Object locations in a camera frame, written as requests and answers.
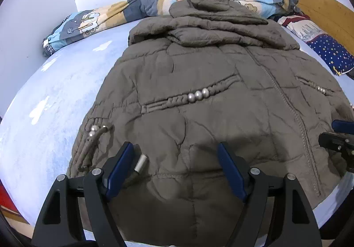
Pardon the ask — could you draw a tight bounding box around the wooden headboard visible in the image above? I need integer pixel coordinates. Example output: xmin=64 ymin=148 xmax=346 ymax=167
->
xmin=282 ymin=0 xmax=354 ymax=55

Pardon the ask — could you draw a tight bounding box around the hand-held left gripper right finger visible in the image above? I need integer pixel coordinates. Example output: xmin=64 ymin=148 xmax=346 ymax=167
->
xmin=217 ymin=142 xmax=323 ymax=247

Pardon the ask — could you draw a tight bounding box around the patchwork cartoon quilt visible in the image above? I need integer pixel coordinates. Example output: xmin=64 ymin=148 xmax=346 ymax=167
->
xmin=42 ymin=0 xmax=300 ymax=57

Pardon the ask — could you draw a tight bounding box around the red cloth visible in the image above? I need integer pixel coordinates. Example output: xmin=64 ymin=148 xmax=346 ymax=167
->
xmin=0 ymin=179 xmax=23 ymax=218

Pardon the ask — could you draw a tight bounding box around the light blue bed sheet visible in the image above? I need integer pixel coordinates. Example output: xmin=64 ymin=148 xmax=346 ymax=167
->
xmin=0 ymin=19 xmax=354 ymax=242

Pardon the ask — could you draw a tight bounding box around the star printed pillow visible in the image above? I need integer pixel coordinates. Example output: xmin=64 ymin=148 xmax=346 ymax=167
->
xmin=272 ymin=13 xmax=354 ymax=76

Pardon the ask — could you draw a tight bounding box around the brown padded jacket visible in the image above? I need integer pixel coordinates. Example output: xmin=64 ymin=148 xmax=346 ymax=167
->
xmin=66 ymin=0 xmax=354 ymax=246

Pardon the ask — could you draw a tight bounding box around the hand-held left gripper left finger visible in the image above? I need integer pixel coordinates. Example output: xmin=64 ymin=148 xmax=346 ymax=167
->
xmin=31 ymin=141 xmax=135 ymax=247

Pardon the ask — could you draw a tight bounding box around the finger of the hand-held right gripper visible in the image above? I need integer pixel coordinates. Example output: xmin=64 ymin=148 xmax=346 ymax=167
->
xmin=331 ymin=119 xmax=354 ymax=135
xmin=318 ymin=132 xmax=354 ymax=173

